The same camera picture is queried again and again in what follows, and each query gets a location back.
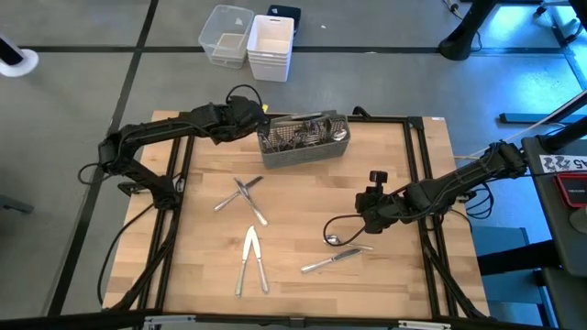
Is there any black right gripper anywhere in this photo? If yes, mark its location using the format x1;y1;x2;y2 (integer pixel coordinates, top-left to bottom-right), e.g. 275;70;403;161
355;170;407;235

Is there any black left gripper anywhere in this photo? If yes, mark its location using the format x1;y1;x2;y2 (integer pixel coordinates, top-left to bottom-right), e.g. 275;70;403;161
215;96;271;144

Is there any white plastic bin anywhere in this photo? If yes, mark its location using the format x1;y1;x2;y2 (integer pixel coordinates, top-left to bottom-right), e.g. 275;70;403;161
246;14;296;84

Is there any grey mesh cutlery basket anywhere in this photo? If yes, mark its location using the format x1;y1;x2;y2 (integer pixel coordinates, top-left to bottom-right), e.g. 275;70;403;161
256;109;352;170

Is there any clear plastic bin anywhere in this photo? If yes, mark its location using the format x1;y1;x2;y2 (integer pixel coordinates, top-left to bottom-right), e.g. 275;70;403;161
197;4;256;71

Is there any dark blue bin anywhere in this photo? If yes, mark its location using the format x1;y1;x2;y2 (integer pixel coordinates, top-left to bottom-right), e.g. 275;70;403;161
266;4;303;37

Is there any blue grey cabinet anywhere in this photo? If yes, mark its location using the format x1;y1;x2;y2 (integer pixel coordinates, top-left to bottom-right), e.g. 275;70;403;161
471;225;551;325

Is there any dark metal table foot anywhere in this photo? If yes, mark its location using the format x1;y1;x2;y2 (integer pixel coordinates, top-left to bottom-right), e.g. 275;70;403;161
498;111;587;126

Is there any black horizontal beam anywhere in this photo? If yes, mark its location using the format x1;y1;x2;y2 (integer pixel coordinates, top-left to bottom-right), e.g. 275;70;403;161
475;238;564;277

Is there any grey side table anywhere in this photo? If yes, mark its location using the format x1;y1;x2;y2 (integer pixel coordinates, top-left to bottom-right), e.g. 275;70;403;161
521;135;587;279

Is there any white printed paper label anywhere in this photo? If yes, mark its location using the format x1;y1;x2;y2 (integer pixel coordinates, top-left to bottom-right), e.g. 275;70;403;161
538;153;587;175

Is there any black diagonal stand pole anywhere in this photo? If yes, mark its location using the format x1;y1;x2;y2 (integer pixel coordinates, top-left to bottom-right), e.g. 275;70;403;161
543;89;587;125
537;116;587;153

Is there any red black device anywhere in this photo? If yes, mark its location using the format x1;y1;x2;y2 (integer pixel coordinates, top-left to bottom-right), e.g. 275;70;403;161
551;171;587;210

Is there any grey round object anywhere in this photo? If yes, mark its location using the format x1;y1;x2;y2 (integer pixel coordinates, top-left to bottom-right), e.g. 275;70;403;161
568;208;587;236

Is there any white round floor stand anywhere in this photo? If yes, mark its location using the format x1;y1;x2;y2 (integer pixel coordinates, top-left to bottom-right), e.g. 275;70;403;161
0;32;40;79

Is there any grey floor foot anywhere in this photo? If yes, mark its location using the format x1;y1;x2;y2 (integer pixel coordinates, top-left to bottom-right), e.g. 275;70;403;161
0;193;36;215

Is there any black left camera cable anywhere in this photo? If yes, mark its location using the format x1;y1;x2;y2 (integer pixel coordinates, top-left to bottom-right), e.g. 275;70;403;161
225;83;265;109

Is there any black camera cable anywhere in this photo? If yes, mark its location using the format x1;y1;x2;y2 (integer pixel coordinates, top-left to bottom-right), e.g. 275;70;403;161
322;213;368;248
225;83;265;109

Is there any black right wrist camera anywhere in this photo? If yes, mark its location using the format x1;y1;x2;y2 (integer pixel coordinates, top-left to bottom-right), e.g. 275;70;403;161
361;215;389;236

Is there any black right camera cable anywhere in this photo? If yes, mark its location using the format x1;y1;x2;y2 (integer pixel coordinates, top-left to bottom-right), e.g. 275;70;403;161
322;213;368;248

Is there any black cable bundle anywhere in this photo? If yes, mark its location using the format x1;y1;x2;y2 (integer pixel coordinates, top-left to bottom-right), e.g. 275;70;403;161
462;182;495;220

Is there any black pedestal stand base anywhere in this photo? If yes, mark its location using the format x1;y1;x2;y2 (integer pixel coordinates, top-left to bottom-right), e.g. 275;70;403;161
437;0;501;62

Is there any silver rail bracket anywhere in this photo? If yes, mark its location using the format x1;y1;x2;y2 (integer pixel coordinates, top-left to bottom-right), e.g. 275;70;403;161
396;319;453;330
142;313;197;330

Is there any white floor cable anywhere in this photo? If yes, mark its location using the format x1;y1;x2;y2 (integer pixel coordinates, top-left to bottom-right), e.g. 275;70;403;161
453;93;587;161

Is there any black floor cable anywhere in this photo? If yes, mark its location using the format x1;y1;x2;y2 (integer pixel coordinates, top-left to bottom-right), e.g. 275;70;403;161
95;203;155;307

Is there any black front rail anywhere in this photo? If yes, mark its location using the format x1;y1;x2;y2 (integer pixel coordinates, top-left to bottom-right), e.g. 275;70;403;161
0;309;587;330

